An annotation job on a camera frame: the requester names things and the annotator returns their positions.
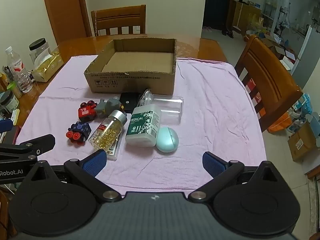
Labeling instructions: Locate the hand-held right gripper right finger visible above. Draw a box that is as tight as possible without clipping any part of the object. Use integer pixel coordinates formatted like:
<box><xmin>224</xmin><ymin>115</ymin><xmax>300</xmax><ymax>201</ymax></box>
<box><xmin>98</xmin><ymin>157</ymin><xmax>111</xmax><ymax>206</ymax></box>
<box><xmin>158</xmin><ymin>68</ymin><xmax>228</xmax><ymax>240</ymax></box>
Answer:
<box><xmin>188</xmin><ymin>152</ymin><xmax>291</xmax><ymax>202</ymax></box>

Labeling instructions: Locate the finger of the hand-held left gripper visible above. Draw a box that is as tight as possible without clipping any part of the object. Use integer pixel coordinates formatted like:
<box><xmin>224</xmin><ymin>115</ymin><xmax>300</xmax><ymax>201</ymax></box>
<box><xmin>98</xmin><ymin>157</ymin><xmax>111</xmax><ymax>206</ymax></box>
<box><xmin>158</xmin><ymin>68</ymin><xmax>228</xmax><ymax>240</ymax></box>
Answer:
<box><xmin>18</xmin><ymin>134</ymin><xmax>56</xmax><ymax>156</ymax></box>
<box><xmin>0</xmin><ymin>119</ymin><xmax>14</xmax><ymax>132</ymax></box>

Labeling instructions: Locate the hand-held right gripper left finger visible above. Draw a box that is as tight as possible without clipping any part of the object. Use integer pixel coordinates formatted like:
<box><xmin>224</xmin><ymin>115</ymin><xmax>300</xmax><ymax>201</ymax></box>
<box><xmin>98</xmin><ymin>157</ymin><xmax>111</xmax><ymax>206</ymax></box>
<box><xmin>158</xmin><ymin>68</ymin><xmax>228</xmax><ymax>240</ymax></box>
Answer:
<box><xmin>24</xmin><ymin>149</ymin><xmax>122</xmax><ymax>202</ymax></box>

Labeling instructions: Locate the blue toy train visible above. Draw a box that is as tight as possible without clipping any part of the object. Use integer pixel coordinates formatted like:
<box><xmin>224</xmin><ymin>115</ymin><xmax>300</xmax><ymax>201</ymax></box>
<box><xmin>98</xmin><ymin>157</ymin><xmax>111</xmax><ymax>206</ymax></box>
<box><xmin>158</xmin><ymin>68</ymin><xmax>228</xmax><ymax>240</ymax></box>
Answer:
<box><xmin>66</xmin><ymin>122</ymin><xmax>92</xmax><ymax>144</ymax></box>

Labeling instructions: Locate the red toy train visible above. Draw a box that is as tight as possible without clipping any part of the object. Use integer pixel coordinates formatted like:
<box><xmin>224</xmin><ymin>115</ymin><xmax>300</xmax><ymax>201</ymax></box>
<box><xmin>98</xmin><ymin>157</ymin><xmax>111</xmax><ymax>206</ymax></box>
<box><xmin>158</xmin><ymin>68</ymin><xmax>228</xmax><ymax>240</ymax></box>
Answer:
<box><xmin>78</xmin><ymin>100</ymin><xmax>98</xmax><ymax>124</ymax></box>

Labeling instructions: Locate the teal round case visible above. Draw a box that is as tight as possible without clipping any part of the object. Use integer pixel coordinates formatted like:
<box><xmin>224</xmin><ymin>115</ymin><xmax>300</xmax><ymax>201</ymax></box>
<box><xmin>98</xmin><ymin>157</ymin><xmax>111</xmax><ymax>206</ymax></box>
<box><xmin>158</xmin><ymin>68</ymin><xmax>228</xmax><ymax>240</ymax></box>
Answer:
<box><xmin>156</xmin><ymin>127</ymin><xmax>180</xmax><ymax>153</ymax></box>

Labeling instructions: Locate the white swab box green label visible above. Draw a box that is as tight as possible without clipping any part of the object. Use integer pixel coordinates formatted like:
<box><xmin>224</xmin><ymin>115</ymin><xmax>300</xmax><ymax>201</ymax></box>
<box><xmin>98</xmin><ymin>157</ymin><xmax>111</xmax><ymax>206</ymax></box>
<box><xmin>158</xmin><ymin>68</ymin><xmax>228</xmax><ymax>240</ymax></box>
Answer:
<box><xmin>125</xmin><ymin>105</ymin><xmax>161</xmax><ymax>147</ymax></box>

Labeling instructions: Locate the clear plastic cup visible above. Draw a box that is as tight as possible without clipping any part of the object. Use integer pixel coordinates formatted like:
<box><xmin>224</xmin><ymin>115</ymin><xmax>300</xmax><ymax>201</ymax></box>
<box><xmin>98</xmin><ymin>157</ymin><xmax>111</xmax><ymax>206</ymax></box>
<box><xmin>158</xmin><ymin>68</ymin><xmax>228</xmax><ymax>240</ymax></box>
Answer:
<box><xmin>150</xmin><ymin>94</ymin><xmax>185</xmax><ymax>125</ymax></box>

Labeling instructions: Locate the cardboard box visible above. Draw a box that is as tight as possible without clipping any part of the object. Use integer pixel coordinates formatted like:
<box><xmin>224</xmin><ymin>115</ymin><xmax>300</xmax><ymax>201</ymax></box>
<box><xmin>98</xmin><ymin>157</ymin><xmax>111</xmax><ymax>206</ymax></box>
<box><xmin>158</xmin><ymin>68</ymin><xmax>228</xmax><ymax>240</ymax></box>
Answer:
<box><xmin>84</xmin><ymin>38</ymin><xmax>177</xmax><ymax>96</ymax></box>

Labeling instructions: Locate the dark red case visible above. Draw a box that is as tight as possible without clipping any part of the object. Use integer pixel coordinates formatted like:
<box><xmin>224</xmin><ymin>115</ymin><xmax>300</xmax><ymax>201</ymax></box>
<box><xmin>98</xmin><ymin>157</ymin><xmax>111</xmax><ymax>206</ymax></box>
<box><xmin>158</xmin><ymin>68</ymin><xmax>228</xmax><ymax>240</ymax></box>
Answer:
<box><xmin>0</xmin><ymin>126</ymin><xmax>21</xmax><ymax>146</ymax></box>

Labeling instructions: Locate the clear flat plastic case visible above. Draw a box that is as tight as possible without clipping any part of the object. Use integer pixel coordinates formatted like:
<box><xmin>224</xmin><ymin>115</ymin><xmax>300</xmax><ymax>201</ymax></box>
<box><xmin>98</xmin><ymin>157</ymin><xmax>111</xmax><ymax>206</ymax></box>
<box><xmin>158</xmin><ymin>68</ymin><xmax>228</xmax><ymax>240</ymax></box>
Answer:
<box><xmin>99</xmin><ymin>140</ymin><xmax>122</xmax><ymax>161</ymax></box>

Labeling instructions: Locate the small jar black lid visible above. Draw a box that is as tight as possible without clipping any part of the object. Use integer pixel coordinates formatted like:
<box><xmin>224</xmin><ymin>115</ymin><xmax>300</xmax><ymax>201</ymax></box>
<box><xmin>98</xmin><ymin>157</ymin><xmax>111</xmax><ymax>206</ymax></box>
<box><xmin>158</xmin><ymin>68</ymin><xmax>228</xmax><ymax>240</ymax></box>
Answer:
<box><xmin>0</xmin><ymin>90</ymin><xmax>20</xmax><ymax>113</ymax></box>

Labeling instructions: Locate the bottle of gold capsules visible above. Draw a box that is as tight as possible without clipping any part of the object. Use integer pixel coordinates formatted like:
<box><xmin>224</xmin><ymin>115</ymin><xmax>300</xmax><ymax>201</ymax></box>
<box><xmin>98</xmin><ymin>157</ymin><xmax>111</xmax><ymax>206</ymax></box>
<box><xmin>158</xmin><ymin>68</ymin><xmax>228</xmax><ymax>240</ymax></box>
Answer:
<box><xmin>88</xmin><ymin>109</ymin><xmax>127</xmax><ymax>151</ymax></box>

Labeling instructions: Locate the small bottle green cap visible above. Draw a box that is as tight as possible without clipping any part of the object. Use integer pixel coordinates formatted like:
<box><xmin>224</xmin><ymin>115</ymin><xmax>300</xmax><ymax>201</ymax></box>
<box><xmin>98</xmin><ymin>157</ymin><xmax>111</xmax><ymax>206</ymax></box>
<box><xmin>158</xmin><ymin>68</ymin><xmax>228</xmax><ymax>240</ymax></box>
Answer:
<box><xmin>7</xmin><ymin>82</ymin><xmax>23</xmax><ymax>99</ymax></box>

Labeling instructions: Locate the pink cloth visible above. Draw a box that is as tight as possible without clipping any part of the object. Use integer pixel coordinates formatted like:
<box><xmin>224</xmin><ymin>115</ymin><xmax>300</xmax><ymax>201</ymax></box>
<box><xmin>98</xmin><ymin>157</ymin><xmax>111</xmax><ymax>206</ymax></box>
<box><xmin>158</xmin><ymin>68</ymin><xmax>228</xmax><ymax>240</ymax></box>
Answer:
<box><xmin>15</xmin><ymin>55</ymin><xmax>267</xmax><ymax>191</ymax></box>

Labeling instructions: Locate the clear water bottle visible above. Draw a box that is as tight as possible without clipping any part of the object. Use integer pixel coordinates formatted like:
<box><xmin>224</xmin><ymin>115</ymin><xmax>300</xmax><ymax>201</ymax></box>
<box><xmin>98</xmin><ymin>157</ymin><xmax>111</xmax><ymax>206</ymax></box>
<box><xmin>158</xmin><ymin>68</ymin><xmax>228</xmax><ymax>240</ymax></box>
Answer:
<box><xmin>5</xmin><ymin>46</ymin><xmax>34</xmax><ymax>94</ymax></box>

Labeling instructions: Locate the grey elephant toy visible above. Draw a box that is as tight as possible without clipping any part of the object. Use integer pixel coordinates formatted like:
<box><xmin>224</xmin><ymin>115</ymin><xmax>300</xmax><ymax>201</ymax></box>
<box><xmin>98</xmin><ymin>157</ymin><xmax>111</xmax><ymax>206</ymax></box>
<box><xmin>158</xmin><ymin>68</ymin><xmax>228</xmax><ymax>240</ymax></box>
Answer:
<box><xmin>96</xmin><ymin>96</ymin><xmax>125</xmax><ymax>119</ymax></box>

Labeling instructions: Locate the black flat case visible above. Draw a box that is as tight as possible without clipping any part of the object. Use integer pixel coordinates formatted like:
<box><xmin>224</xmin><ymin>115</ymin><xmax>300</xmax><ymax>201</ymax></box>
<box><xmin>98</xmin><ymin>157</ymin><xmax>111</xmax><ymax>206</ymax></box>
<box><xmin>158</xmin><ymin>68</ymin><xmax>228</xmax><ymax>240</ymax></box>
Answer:
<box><xmin>119</xmin><ymin>92</ymin><xmax>140</xmax><ymax>114</ymax></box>

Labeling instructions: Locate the gold tissue pack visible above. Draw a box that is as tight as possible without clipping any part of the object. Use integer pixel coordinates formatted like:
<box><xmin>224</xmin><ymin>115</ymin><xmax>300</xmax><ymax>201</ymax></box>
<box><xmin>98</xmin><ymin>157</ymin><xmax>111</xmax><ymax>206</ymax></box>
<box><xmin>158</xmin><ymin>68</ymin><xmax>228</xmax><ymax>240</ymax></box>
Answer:
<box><xmin>31</xmin><ymin>51</ymin><xmax>64</xmax><ymax>83</ymax></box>

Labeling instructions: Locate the red patterned box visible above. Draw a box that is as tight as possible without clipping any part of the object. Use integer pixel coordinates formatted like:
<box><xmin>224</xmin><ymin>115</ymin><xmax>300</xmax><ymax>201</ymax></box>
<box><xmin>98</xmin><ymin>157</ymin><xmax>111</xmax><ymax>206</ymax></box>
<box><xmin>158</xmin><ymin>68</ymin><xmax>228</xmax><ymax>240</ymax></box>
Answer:
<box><xmin>246</xmin><ymin>78</ymin><xmax>266</xmax><ymax>128</ymax></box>

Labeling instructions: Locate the orange bag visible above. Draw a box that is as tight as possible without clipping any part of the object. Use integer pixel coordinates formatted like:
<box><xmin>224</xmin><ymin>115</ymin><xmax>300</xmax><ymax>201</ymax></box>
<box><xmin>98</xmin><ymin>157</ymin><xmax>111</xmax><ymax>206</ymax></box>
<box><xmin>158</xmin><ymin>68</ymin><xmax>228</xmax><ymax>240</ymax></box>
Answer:
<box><xmin>267</xmin><ymin>112</ymin><xmax>292</xmax><ymax>133</ymax></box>

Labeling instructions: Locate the clear plastic packet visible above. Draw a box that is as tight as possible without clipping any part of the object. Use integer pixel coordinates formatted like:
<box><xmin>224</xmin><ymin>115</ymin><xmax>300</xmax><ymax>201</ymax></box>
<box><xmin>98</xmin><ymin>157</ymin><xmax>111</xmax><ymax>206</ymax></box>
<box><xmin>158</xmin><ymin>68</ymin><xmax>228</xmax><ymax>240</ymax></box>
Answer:
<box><xmin>136</xmin><ymin>88</ymin><xmax>154</xmax><ymax>108</ymax></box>

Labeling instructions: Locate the clear jar black lid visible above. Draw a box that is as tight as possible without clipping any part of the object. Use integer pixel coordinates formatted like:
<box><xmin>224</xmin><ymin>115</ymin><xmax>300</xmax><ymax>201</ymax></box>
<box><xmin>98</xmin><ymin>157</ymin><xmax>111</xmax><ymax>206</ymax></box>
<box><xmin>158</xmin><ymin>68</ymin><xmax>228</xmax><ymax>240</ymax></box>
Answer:
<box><xmin>29</xmin><ymin>38</ymin><xmax>52</xmax><ymax>63</ymax></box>

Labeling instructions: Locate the brown cardboard carton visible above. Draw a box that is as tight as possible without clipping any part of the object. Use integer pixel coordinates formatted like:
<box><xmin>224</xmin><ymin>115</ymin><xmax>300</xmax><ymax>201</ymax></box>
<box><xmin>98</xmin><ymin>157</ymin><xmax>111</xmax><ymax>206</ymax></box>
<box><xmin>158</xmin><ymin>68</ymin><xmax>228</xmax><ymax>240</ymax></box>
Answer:
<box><xmin>287</xmin><ymin>122</ymin><xmax>320</xmax><ymax>162</ymax></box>

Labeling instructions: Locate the wooden chair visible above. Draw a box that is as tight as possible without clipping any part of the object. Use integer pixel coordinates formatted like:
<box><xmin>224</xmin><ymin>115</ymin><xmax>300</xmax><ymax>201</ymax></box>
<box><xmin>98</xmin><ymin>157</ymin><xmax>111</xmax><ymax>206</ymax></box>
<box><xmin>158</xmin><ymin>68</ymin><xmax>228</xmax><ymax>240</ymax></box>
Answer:
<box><xmin>234</xmin><ymin>35</ymin><xmax>303</xmax><ymax>133</ymax></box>
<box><xmin>91</xmin><ymin>4</ymin><xmax>147</xmax><ymax>37</ymax></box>

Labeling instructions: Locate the wooden door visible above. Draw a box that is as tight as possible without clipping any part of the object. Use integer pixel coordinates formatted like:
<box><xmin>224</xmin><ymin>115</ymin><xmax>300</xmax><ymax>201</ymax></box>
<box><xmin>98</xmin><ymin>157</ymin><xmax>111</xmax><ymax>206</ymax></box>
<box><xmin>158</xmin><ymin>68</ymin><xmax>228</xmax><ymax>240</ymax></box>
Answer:
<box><xmin>41</xmin><ymin>0</ymin><xmax>93</xmax><ymax>46</ymax></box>

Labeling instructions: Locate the white refrigerator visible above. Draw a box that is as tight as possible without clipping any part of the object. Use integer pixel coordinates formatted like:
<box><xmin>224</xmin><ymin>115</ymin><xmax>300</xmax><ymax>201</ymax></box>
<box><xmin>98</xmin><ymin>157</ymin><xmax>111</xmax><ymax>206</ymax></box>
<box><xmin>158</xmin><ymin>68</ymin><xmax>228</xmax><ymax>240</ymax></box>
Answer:
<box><xmin>291</xmin><ymin>25</ymin><xmax>320</xmax><ymax>91</ymax></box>

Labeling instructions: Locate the wooden cabinet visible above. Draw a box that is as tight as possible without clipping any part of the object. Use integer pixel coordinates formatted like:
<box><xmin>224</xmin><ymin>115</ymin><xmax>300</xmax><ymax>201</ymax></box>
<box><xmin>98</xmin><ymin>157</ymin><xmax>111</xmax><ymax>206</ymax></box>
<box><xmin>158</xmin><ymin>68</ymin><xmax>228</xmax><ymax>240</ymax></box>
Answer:
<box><xmin>231</xmin><ymin>0</ymin><xmax>262</xmax><ymax>35</ymax></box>

